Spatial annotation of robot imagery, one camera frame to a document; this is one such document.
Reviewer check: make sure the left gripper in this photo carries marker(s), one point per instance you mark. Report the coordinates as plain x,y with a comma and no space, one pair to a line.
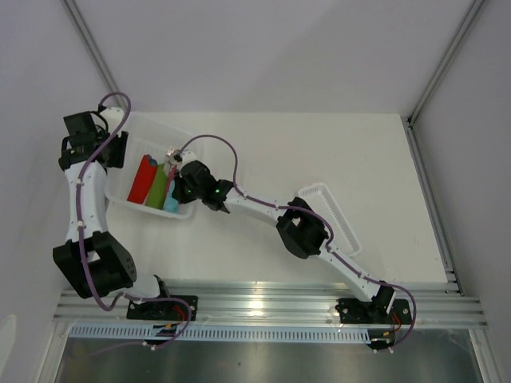
120,143

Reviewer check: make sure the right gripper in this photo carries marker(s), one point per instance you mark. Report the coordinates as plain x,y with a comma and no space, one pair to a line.
178,191

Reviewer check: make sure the teal paper napkin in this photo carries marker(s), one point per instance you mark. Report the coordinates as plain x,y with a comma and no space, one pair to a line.
171,204

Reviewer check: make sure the large white plastic basket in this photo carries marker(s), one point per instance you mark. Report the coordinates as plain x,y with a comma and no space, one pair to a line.
146,136

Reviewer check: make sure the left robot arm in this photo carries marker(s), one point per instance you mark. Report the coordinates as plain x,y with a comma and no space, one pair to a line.
93,262

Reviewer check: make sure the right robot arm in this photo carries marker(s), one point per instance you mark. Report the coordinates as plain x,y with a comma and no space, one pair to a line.
303,232

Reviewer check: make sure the pink napkin roll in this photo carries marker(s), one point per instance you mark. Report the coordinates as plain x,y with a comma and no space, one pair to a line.
171,179

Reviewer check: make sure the red napkin roll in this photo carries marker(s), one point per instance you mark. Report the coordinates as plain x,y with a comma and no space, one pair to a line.
143,180

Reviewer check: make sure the small white plastic tray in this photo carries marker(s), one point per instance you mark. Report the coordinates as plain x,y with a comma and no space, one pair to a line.
320,198

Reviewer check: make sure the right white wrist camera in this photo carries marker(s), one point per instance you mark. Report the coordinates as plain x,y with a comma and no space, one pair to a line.
185,157

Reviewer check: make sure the aluminium mounting rail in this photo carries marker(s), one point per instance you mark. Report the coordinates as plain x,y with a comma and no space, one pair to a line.
313,304

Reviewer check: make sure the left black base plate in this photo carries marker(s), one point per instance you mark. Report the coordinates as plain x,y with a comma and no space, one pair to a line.
174,311

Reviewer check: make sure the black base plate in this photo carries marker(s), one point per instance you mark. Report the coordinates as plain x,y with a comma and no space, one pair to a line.
174,311
353,311

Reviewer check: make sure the left aluminium frame post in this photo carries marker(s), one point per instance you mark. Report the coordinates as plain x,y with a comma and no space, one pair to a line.
88,40

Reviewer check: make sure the aluminium frame post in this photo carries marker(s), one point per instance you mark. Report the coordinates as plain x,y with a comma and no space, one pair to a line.
448,57
88,40

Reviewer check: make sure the white slotted cable duct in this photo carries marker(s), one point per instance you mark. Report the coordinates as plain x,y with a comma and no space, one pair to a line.
329,335

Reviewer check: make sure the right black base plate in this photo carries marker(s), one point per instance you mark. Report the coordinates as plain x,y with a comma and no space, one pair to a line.
353,311

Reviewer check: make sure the right aluminium frame post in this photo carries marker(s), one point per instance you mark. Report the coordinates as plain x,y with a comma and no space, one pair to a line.
448,57

